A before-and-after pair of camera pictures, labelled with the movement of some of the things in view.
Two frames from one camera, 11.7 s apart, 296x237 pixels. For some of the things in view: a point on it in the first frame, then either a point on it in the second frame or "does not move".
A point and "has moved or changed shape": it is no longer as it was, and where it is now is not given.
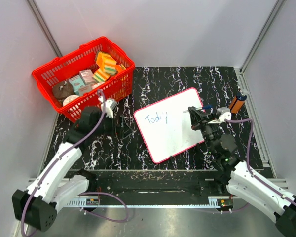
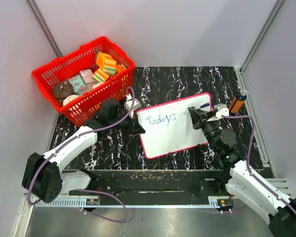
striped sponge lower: x=101 y=75 does not move
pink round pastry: x=69 y=98 does not move
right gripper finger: x=195 y=118 does not move
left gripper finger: x=124 y=135 to x=137 y=130
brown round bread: x=61 y=89 does not move
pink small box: x=87 y=76 does not move
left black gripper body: x=109 y=126 to x=126 y=121
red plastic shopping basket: x=100 y=70 does not move
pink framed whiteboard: x=165 y=130 has moved or changed shape
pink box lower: x=85 y=89 does not move
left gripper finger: x=122 y=119 to x=134 y=120
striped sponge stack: x=106 y=62 does not move
